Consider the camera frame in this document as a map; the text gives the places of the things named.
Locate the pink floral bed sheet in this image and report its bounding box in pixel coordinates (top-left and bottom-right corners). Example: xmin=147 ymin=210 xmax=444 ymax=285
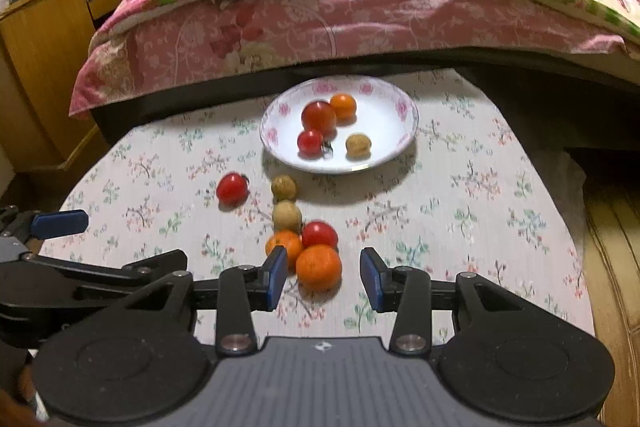
xmin=70 ymin=0 xmax=639 ymax=116

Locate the small orange tangerine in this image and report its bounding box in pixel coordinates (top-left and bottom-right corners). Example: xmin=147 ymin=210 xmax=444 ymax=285
xmin=330 ymin=93 xmax=357 ymax=121

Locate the wooden bedside cabinet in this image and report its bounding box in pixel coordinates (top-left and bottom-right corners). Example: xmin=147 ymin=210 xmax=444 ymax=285
xmin=1 ymin=0 xmax=122 ymax=172

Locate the large red tomato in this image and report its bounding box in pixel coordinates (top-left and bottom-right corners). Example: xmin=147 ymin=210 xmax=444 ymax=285
xmin=302 ymin=101 xmax=337 ymax=136

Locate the white floral plate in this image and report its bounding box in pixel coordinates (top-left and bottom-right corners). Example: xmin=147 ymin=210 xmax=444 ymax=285
xmin=259 ymin=76 xmax=420 ymax=174

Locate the large orange tangerine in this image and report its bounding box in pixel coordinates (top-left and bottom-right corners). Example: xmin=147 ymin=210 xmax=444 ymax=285
xmin=295 ymin=245 xmax=342 ymax=291

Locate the small red cherry tomato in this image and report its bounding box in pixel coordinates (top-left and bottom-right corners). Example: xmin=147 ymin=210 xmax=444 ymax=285
xmin=297 ymin=129 xmax=326 ymax=158

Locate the floral tablecloth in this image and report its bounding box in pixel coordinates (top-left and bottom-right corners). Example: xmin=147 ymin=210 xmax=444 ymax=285
xmin=42 ymin=70 xmax=592 ymax=338

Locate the small orange fruit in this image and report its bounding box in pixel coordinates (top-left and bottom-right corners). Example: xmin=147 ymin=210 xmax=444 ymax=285
xmin=265 ymin=230 xmax=304 ymax=272

